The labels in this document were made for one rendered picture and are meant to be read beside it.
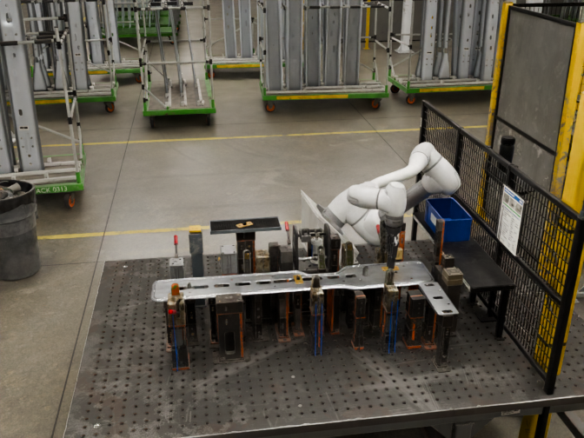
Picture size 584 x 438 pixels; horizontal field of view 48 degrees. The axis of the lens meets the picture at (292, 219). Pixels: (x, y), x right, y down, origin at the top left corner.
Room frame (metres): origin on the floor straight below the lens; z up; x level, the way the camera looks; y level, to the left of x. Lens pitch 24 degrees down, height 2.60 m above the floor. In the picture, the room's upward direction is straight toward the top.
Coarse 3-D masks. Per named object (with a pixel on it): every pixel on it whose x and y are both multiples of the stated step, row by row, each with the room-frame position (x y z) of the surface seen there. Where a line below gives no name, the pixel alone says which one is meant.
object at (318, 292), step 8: (312, 288) 2.66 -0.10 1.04; (320, 288) 2.66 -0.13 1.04; (312, 296) 2.61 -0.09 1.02; (320, 296) 2.61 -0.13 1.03; (312, 304) 2.61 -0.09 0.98; (320, 304) 2.61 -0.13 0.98; (312, 312) 2.61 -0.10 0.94; (320, 312) 2.61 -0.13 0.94; (312, 320) 2.63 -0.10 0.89; (320, 320) 2.62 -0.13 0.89; (312, 328) 2.62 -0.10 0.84; (320, 328) 2.62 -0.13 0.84; (312, 336) 2.61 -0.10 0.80; (320, 336) 2.61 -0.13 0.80; (312, 344) 2.61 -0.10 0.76; (320, 344) 2.62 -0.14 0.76; (312, 352) 2.61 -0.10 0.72; (320, 352) 2.61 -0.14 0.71
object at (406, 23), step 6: (408, 0) 14.72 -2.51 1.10; (408, 6) 14.72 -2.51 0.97; (402, 12) 14.83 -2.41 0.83; (408, 12) 14.72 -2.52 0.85; (402, 18) 14.81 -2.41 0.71; (408, 18) 14.73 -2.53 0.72; (402, 24) 14.78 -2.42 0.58; (408, 24) 14.73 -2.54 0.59; (402, 30) 14.75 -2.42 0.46; (408, 30) 14.73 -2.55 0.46; (402, 36) 14.73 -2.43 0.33; (408, 36) 14.73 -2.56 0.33; (408, 42) 14.73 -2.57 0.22; (402, 48) 14.71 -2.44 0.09; (408, 48) 14.74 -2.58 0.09
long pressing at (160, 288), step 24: (360, 264) 2.96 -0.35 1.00; (384, 264) 2.97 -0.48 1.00; (408, 264) 2.97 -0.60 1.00; (168, 288) 2.73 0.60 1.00; (192, 288) 2.73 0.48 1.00; (216, 288) 2.73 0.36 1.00; (240, 288) 2.73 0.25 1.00; (264, 288) 2.73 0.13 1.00; (288, 288) 2.73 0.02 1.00; (336, 288) 2.75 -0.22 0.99; (360, 288) 2.74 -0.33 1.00
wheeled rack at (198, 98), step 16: (160, 0) 9.95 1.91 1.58; (208, 0) 8.90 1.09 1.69; (208, 16) 8.90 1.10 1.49; (144, 32) 10.53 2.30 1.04; (144, 48) 9.67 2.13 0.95; (144, 64) 8.73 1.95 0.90; (176, 80) 10.60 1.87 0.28; (192, 80) 10.60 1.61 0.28; (208, 80) 10.63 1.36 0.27; (144, 96) 8.73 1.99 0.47; (160, 96) 9.49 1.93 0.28; (176, 96) 9.49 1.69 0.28; (192, 96) 9.49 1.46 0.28; (208, 96) 9.49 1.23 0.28; (144, 112) 8.71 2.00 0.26; (160, 112) 8.74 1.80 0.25; (176, 112) 8.78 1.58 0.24; (192, 112) 8.81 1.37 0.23; (208, 112) 8.85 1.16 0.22
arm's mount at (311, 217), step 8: (304, 200) 3.78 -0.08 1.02; (304, 208) 3.78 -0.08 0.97; (312, 208) 3.60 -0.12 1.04; (304, 216) 3.78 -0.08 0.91; (312, 216) 3.60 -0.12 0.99; (320, 216) 3.48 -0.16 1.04; (304, 224) 3.78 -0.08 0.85; (312, 224) 3.60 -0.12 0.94; (320, 224) 3.49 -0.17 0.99; (328, 224) 3.50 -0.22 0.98; (312, 232) 3.60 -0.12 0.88; (320, 232) 3.49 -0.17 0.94; (336, 232) 3.51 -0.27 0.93; (344, 240) 3.52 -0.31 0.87
